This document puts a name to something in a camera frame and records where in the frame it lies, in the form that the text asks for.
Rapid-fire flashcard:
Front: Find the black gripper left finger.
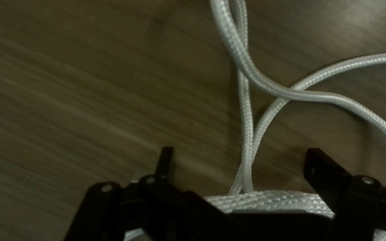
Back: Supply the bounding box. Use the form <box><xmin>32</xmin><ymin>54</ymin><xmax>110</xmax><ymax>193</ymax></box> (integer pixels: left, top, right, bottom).
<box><xmin>63</xmin><ymin>146</ymin><xmax>229</xmax><ymax>241</ymax></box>

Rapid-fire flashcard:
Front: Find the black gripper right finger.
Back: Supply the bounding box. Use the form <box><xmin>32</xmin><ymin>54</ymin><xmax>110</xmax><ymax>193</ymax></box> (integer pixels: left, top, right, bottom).
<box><xmin>303</xmin><ymin>149</ymin><xmax>386</xmax><ymax>241</ymax></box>

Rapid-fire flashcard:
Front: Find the thick white rope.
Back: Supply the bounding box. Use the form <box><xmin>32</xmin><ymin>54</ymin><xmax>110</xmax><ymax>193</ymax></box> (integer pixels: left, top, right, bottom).
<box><xmin>124</xmin><ymin>0</ymin><xmax>386</xmax><ymax>241</ymax></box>

